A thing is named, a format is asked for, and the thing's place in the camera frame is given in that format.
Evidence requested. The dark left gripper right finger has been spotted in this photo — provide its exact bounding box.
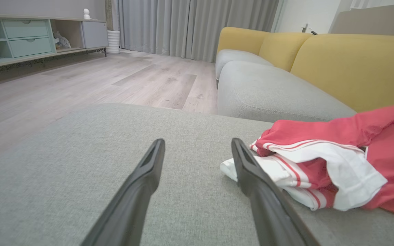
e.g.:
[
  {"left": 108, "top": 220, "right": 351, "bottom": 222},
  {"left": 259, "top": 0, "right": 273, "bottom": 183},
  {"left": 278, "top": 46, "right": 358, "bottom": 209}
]
[{"left": 231, "top": 138, "right": 320, "bottom": 246}]

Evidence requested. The white ribbed plant pot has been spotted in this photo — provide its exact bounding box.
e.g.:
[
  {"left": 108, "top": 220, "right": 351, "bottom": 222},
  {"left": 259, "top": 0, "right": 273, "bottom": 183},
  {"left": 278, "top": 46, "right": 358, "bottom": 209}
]
[{"left": 106, "top": 30, "right": 121, "bottom": 54}]

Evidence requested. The yellow sofa armrest section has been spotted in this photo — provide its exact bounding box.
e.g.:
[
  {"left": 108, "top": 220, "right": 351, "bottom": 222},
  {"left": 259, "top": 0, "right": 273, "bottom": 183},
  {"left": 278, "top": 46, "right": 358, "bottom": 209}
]
[{"left": 216, "top": 27, "right": 270, "bottom": 56}]

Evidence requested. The red white numbered jersey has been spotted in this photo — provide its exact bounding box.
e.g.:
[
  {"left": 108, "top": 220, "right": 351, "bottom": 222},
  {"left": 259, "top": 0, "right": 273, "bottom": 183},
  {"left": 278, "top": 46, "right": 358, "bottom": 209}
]
[{"left": 220, "top": 101, "right": 394, "bottom": 222}]

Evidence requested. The grey cabinet door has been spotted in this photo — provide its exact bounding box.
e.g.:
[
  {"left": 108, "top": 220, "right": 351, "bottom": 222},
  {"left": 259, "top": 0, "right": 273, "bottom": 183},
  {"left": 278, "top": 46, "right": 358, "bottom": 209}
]
[{"left": 81, "top": 21, "right": 109, "bottom": 49}]

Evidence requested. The grey curtain panel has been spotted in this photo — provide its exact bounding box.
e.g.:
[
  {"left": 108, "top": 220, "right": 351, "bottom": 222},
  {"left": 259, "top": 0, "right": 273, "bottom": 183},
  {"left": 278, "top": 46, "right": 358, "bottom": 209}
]
[
  {"left": 188, "top": 0, "right": 280, "bottom": 63},
  {"left": 116, "top": 0, "right": 192, "bottom": 59}
]

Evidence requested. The grey plush toy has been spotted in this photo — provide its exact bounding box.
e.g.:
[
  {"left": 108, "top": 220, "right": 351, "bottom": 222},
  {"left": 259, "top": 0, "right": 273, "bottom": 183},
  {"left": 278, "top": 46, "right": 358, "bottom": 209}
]
[{"left": 53, "top": 31, "right": 72, "bottom": 49}]

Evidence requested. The narrow yellow backrest cushion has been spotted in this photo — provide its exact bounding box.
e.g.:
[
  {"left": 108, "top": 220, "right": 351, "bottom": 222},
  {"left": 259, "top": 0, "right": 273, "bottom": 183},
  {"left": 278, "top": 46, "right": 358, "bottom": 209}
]
[{"left": 259, "top": 32, "right": 313, "bottom": 72}]

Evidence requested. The white slatted railing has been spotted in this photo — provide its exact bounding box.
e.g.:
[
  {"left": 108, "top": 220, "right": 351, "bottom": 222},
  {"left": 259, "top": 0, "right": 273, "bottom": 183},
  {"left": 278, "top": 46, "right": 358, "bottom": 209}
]
[{"left": 350, "top": 0, "right": 372, "bottom": 9}]

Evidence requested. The beige half-height partition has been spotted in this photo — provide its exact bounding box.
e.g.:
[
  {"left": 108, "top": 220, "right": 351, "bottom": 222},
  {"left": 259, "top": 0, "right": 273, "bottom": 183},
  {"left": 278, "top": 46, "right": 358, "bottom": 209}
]
[{"left": 330, "top": 2, "right": 394, "bottom": 37}]

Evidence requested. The wide yellow backrest cushion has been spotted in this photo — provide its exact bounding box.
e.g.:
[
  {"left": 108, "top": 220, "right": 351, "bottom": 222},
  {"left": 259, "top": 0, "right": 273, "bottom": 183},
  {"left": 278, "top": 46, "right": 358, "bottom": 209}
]
[{"left": 290, "top": 33, "right": 394, "bottom": 113}]

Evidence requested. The small grey seat cushion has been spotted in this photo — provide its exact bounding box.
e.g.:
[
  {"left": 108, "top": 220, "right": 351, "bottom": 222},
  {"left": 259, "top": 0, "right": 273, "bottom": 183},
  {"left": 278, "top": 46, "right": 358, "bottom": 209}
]
[{"left": 215, "top": 49, "right": 273, "bottom": 81}]

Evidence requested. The teal cabinet drawer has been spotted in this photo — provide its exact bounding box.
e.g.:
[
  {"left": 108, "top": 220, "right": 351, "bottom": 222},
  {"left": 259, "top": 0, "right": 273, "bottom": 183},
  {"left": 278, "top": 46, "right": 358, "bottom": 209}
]
[
  {"left": 3, "top": 19, "right": 50, "bottom": 39},
  {"left": 8, "top": 37, "right": 53, "bottom": 58}
]

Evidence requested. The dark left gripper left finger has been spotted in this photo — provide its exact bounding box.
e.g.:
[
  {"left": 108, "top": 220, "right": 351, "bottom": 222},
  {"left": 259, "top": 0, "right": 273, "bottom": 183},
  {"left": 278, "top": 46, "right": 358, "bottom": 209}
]
[{"left": 80, "top": 138, "right": 166, "bottom": 246}]

